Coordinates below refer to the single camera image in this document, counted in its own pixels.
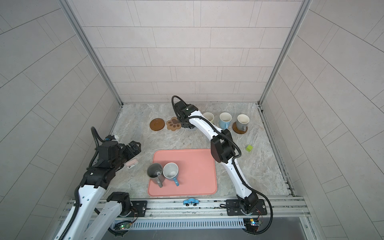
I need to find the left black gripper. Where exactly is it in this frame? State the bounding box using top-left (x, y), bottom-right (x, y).
top-left (112, 140), bottom-right (142, 171)

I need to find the white mug green handle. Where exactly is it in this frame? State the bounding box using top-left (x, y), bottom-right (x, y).
top-left (203, 112), bottom-right (215, 124)

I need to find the brown wooden round coaster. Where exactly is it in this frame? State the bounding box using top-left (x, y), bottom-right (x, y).
top-left (232, 122), bottom-right (248, 135)
top-left (150, 118), bottom-right (166, 131)

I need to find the white mug blue handle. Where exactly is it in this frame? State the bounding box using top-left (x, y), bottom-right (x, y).
top-left (219, 112), bottom-right (232, 130)

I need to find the grey mug blue handle front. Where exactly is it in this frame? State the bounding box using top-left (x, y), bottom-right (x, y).
top-left (163, 163), bottom-right (180, 187)

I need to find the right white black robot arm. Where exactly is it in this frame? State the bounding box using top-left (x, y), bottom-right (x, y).
top-left (171, 95), bottom-right (274, 235)

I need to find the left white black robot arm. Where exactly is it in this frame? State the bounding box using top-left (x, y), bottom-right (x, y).
top-left (55, 140), bottom-right (141, 240)

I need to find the cork paw print coaster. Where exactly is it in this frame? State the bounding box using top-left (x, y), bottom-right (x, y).
top-left (166, 117), bottom-right (182, 131)

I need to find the pink small object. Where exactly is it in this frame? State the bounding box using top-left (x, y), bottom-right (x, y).
top-left (125, 159), bottom-right (138, 169)

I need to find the dark grey mug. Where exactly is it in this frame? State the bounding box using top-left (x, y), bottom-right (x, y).
top-left (147, 163), bottom-right (165, 188)

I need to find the pink rectangular tray mat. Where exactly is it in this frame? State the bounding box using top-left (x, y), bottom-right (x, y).
top-left (148, 149), bottom-right (218, 197)

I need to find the left circuit board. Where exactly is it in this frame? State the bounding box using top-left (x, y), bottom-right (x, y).
top-left (114, 221), bottom-right (132, 231)

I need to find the circuit board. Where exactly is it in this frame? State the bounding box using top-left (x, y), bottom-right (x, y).
top-left (114, 221), bottom-right (132, 231)
top-left (243, 219), bottom-right (261, 233)

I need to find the green small object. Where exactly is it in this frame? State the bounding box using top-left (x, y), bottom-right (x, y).
top-left (246, 145), bottom-right (253, 152)

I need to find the small blue toy car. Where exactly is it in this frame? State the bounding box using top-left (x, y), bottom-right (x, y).
top-left (183, 198), bottom-right (200, 207)

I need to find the right circuit board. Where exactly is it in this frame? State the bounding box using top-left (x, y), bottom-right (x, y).
top-left (243, 219), bottom-right (261, 233)

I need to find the aluminium mounting rail frame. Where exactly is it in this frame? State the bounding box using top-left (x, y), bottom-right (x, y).
top-left (58, 196), bottom-right (311, 223)

